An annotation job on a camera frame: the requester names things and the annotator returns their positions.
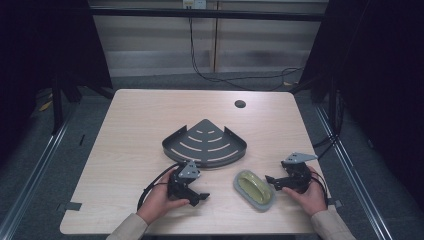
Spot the black cable bundle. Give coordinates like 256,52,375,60
311,89,346,160

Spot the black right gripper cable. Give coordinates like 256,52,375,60
309,170,330,205

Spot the metal floor rail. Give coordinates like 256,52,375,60
0,121,71,240
314,105,398,240

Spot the yellow floor scrap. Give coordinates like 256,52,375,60
38,99,54,113

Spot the long black floor cable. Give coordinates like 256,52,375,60
188,17,305,92

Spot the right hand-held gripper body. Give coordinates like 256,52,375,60
280,151,319,195

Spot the black metal stand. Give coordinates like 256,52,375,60
50,77,65,136

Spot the green and grey soap dish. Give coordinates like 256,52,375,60
232,169,277,213

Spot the person's left hand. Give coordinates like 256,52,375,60
136,167,191,226

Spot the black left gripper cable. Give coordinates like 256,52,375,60
136,162,183,212

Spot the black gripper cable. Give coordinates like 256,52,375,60
136,162,183,212
309,170,330,205

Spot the black horizontal frame bar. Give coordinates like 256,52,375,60
89,7,330,23

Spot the black curtain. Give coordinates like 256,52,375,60
293,0,424,201
0,0,114,168

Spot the white wall socket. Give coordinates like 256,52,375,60
182,0,208,10

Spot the black metal corner shelf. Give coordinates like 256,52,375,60
161,118,248,169

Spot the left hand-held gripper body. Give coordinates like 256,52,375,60
167,160,202,201

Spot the person's right hand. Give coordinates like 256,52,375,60
282,165,330,218

